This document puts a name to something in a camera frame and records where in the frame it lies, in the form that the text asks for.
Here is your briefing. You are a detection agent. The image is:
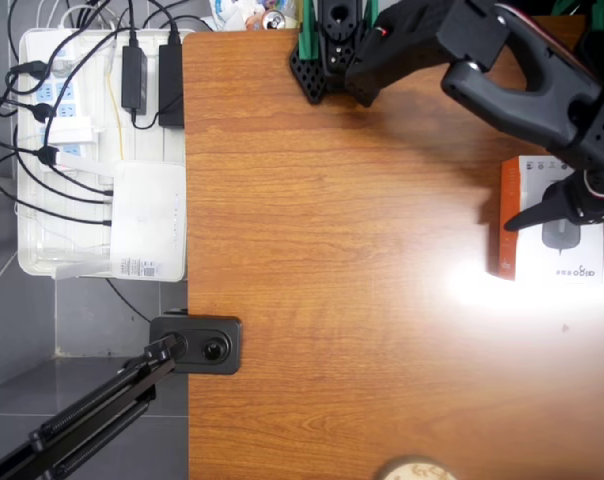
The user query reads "printed plastic bag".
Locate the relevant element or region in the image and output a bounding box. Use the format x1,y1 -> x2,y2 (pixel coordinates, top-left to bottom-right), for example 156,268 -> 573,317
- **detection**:
208,0 -> 303,33

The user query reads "black floor cable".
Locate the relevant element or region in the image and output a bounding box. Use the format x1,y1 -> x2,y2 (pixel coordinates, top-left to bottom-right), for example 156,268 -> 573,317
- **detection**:
104,278 -> 154,324

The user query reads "orange white mouse box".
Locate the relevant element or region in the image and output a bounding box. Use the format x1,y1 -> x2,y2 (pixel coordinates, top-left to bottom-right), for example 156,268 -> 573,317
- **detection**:
486,155 -> 604,285

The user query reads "round wooden coaster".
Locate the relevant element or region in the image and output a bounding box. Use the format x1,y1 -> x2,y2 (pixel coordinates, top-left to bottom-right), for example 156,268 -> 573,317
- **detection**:
378,454 -> 459,480

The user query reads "black stand base with post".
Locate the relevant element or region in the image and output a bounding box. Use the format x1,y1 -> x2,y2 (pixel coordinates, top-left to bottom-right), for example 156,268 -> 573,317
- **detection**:
148,309 -> 244,376

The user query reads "white power strip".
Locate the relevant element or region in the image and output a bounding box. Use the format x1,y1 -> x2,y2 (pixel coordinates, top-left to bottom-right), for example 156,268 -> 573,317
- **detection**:
28,41 -> 92,167

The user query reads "wide black power adapter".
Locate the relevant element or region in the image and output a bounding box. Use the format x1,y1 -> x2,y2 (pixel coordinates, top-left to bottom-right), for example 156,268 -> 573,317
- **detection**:
157,43 -> 185,129

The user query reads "white plug adapter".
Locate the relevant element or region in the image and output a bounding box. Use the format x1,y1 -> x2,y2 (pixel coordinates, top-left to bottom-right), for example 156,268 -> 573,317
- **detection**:
48,115 -> 96,148

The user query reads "slim black power adapter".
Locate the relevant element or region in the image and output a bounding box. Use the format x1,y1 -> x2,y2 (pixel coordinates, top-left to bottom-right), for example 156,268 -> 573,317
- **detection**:
120,44 -> 150,116

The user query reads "white plastic tray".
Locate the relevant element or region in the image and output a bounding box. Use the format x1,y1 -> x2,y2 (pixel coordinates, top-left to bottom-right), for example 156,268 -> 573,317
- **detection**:
17,27 -> 198,277

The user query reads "thin yellow cable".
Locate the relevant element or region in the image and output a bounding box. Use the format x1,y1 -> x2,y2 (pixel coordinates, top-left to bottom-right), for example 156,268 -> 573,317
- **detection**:
105,42 -> 127,162

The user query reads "metal drink can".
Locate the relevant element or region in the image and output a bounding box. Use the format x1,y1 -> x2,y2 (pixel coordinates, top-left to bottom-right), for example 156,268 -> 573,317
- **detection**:
261,8 -> 287,32

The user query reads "white router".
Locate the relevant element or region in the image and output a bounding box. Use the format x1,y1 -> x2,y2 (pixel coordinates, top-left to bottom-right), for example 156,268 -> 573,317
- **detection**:
54,152 -> 189,283

